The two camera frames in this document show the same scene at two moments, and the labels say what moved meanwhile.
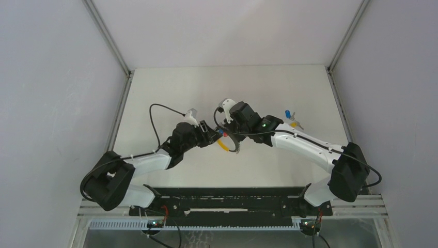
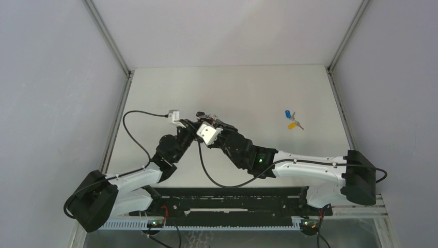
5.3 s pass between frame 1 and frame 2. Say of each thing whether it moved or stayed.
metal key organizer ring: moved
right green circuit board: stayed
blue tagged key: stayed
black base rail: stayed
